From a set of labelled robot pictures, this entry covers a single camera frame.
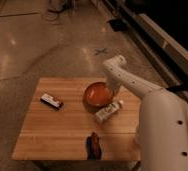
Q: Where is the orange ceramic bowl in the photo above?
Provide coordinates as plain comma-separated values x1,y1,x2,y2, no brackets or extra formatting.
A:
83,82,114,107

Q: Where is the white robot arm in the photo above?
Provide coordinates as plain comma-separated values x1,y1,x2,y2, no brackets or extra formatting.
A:
103,55,188,171

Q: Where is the white plastic bottle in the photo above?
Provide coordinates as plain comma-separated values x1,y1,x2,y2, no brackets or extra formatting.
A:
95,100,124,123

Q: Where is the black floor mat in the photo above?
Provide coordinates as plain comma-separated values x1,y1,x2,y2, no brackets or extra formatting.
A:
108,19,127,32

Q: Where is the wooden table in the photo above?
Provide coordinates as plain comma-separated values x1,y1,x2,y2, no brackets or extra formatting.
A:
12,77,140,161

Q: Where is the white object on floor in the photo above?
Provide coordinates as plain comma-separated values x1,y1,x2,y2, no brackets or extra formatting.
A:
48,0,67,12

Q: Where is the long white metal rail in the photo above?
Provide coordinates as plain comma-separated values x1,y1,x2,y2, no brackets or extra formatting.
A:
105,0,188,77

